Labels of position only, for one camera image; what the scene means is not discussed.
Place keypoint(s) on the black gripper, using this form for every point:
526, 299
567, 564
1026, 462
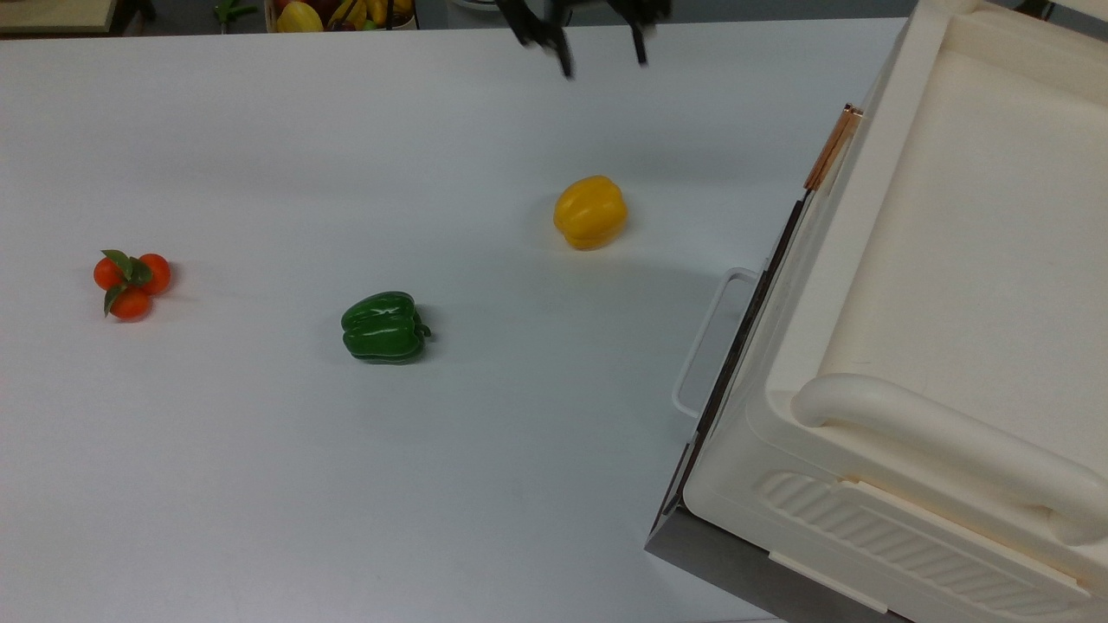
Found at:
589, 7

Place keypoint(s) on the light wooden side table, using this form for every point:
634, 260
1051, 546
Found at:
52, 13

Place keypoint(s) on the orange tangerine cluster with leaves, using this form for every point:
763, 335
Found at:
132, 284

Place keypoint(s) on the green toy vegetable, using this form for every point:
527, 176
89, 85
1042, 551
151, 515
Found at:
232, 10

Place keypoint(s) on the dark brown cabinet drawer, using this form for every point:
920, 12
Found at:
727, 554

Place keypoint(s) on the basket of mixed fruit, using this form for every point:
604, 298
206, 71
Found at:
342, 13

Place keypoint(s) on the cream plastic cabinet body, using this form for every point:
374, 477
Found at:
952, 303

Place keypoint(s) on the yellow bell pepper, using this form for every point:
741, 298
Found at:
590, 212

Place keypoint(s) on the green bell pepper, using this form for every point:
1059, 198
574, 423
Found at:
383, 327

